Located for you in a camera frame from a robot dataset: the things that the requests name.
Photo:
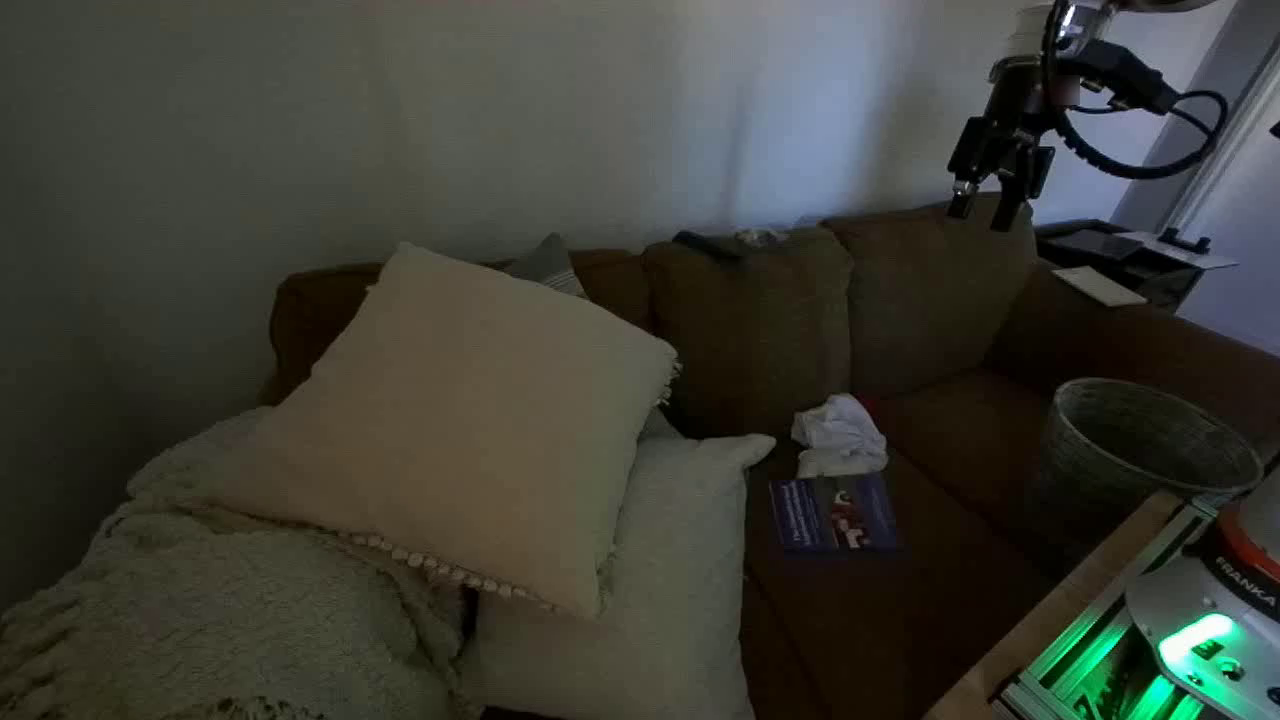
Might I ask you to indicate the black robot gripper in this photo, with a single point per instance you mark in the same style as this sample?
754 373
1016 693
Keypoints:
1001 142

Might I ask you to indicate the grey round basket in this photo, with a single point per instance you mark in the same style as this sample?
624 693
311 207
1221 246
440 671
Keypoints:
1134 463

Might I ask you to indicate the brown fabric couch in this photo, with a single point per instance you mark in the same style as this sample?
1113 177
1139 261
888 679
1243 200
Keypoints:
921 304

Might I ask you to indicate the white paper sheet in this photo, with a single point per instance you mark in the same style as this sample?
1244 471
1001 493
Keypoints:
1098 287

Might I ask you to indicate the white crumpled cloth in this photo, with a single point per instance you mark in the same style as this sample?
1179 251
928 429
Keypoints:
840 417

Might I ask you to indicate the blue Legoland guidebook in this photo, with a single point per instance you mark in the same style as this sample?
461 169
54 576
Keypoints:
834 513

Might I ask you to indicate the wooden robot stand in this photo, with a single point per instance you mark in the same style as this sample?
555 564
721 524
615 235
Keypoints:
1066 607

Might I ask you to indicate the white orange round device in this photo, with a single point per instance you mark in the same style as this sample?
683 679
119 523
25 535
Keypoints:
1249 539

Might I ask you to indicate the green lit control box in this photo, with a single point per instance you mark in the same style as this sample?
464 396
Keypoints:
1160 645

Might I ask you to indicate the white plain pillow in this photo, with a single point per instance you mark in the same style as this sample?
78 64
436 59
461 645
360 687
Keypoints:
664 584

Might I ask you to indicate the large cream square pillow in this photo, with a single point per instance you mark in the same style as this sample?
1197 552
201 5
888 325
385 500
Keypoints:
464 425

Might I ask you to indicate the pale knitted blanket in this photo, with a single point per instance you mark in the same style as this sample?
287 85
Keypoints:
212 603

